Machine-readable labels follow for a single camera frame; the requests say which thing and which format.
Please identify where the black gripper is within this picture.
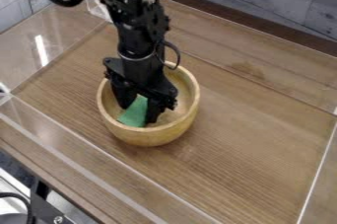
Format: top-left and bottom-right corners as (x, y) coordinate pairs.
(102, 48), (177, 123)

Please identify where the green rectangular stick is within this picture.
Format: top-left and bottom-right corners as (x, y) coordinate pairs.
(117, 96), (148, 127)

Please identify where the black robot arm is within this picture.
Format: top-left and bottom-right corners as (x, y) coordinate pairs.
(100, 0), (177, 123)

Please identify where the wooden bowl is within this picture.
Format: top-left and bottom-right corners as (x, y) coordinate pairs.
(96, 66), (199, 147)

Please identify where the black table leg bracket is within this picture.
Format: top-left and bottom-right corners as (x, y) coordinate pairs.
(30, 180), (85, 224)

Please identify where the black cable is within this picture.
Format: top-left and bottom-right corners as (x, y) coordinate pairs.
(0, 191), (37, 224)

